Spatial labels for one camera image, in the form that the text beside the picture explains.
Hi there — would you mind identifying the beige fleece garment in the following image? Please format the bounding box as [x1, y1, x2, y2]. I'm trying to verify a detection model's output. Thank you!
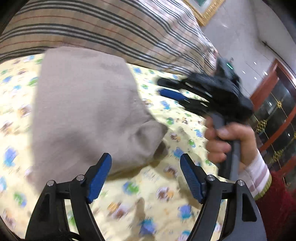
[30, 47, 168, 192]

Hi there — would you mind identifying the red sleeve forearm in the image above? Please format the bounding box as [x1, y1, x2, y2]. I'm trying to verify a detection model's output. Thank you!
[239, 151, 295, 240]

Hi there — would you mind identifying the right hand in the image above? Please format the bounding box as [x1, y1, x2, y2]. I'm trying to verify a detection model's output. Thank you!
[204, 116, 258, 171]

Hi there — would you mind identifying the plaid checked blanket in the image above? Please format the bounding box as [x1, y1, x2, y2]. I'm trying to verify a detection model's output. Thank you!
[1, 1, 217, 75]

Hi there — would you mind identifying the wooden glass cabinet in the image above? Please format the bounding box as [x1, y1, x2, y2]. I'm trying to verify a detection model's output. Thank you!
[249, 59, 295, 186]

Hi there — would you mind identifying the gold framed painting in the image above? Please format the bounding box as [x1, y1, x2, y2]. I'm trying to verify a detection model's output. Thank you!
[183, 0, 224, 27]

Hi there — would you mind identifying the yellow bear print quilt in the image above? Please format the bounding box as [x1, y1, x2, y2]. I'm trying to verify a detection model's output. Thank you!
[1, 54, 217, 240]

